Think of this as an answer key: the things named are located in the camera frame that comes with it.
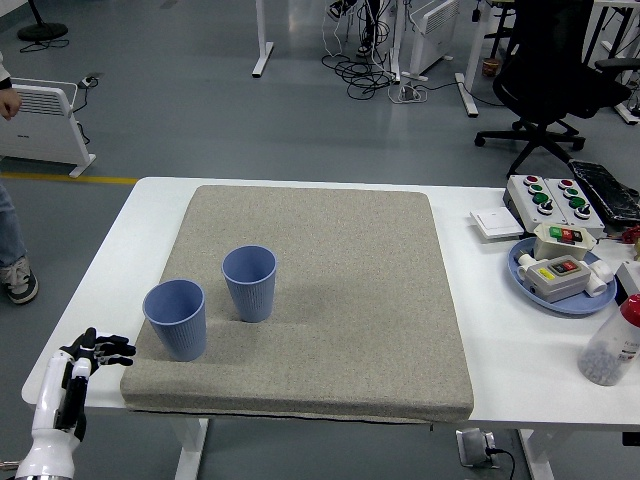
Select white wall switch plate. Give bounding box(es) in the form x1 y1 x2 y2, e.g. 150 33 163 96
468 206 525 243

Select white panel heater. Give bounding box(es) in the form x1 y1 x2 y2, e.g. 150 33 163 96
0 77 97 180
402 0 461 82

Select white cable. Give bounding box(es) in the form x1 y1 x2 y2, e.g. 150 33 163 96
321 14 346 57

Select person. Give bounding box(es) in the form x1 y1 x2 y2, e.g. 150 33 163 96
0 49 40 305
327 0 386 58

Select black office chair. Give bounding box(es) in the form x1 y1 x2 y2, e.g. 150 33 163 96
473 0 634 177

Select black power cable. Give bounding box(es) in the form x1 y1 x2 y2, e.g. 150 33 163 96
484 446 517 480

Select blue round plate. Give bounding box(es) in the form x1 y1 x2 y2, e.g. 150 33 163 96
507 237 619 316

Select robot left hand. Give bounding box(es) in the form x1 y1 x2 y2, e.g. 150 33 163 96
14 326 138 480

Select grey floor socket box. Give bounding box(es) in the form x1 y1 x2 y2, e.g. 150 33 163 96
455 428 501 470

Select white desk leg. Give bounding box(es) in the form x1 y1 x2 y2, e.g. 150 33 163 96
251 0 275 78
454 0 494 119

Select grey-brown fabric mat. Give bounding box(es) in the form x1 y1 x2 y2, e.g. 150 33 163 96
119 184 475 425

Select blue ribbed plastic cup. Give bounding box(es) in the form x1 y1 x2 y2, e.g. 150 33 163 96
221 244 278 324
142 279 208 363

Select red wires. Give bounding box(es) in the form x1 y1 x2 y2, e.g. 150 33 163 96
602 227 640 246

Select white table leg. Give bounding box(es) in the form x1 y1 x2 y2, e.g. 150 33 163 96
172 417 211 480
517 428 556 480

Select black cable tangle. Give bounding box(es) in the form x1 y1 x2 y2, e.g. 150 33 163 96
321 49 401 100

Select white box green red buttons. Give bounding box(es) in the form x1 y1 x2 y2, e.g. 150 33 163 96
529 222 597 262

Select grey box yellow red buttons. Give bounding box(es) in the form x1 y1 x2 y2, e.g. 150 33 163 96
516 252 615 305

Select black fan stand base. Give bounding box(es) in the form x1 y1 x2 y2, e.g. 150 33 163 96
17 0 70 42

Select black wrapped keyboard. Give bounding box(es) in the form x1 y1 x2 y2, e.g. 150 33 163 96
567 158 640 225

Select white push-button control box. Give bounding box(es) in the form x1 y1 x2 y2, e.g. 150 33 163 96
543 177 607 239
503 173 569 232

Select clear bottle red cap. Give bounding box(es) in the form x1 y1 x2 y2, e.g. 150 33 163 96
578 293 640 388

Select person's hand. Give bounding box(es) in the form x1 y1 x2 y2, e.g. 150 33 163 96
0 88 24 121

